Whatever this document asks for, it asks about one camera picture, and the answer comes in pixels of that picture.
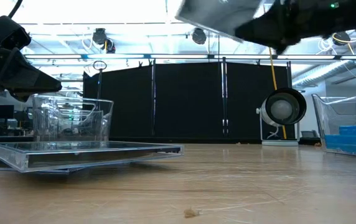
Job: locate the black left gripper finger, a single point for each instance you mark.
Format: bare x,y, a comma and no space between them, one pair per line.
28,77

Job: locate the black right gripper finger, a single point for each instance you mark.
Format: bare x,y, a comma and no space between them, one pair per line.
268,29

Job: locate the clear plastic bin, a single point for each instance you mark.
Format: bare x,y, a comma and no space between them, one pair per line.
321,124
72,118

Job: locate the black ceiling device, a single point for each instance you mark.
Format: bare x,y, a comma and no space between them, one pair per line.
103,39
341,38
199,35

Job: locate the black monitor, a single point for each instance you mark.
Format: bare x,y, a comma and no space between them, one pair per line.
2,111

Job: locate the white cylindrical lamp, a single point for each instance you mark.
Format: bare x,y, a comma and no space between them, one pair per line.
282,107

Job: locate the black partition panel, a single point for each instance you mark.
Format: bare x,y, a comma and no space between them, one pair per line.
190,99

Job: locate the small brown crumb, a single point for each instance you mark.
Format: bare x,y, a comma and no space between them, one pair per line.
191,212

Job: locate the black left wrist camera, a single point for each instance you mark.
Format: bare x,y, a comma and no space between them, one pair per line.
11,32

